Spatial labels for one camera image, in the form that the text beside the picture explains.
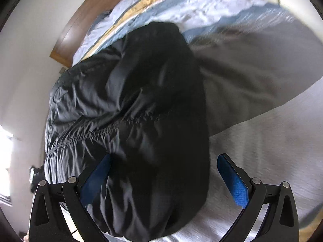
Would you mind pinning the grey pillow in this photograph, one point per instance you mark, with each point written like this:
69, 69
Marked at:
101, 20

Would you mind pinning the beige wall socket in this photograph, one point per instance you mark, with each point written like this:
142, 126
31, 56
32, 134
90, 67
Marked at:
62, 69

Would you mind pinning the black puffer jacket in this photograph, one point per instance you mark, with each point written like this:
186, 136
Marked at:
138, 105

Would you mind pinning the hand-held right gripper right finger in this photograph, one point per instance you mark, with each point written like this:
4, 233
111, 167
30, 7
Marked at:
234, 181

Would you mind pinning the wooden headboard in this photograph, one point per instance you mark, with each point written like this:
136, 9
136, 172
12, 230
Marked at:
83, 17

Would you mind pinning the bright window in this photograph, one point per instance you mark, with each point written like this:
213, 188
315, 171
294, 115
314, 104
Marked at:
6, 156

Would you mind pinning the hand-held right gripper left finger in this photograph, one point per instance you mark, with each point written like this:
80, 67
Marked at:
96, 179

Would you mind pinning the striped duvet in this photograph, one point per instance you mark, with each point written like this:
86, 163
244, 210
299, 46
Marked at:
252, 80

